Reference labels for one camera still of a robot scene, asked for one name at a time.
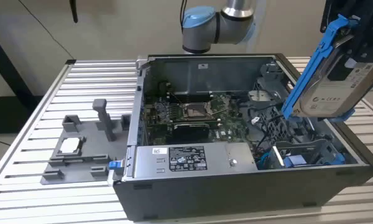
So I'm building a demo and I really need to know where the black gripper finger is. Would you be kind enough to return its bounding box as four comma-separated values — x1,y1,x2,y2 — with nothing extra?
328,37,359,81

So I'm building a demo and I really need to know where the perforated grey drive cage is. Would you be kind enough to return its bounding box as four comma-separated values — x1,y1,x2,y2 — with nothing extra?
239,102,299,150

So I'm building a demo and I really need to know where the metal socket cover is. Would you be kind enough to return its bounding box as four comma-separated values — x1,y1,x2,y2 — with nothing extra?
207,96,232,113

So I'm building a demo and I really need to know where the green motherboard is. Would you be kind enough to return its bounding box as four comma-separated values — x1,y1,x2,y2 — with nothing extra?
144,93,252,145

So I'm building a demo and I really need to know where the black RAM slots row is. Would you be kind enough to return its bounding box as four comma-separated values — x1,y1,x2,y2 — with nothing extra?
174,91,214,101
172,118,220,125

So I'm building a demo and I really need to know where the CPU socket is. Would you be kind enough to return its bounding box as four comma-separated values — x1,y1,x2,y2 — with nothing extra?
182,102,214,120

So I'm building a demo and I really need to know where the thin metal locking lever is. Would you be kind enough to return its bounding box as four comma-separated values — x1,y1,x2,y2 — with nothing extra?
170,91,186,106

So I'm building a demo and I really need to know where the black graphics card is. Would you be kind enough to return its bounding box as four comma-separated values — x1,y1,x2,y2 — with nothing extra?
172,123,211,144

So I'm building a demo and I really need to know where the grey power supply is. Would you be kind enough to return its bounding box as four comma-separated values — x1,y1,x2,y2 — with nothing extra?
132,142,258,181

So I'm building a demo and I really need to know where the open black PC case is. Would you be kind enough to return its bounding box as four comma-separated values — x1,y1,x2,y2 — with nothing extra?
107,53,373,222

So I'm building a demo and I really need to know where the grey parts rack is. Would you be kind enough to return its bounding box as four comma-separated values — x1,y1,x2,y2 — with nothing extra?
40,99,132,186

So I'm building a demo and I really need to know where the silver CPU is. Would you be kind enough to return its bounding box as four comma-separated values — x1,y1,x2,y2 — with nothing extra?
60,138,83,154

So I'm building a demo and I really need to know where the black desk stand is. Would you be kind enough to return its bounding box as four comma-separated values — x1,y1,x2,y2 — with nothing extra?
0,27,46,134

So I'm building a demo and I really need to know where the black wire with white plug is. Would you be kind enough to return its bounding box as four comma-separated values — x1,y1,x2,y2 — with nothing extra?
247,106,287,126

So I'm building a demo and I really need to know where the thin black wire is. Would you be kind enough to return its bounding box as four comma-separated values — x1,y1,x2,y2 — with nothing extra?
255,115,283,150

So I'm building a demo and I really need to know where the blue wire bundle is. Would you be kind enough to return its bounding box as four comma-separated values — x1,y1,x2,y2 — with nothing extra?
256,151,272,169

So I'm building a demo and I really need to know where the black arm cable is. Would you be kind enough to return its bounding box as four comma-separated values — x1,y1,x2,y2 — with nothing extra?
179,0,190,25

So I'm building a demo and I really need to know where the thick black hanging strap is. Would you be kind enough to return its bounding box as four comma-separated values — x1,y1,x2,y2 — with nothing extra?
70,0,79,24

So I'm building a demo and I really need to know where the thin black wall cable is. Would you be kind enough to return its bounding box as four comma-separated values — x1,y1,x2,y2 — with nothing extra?
19,0,75,59

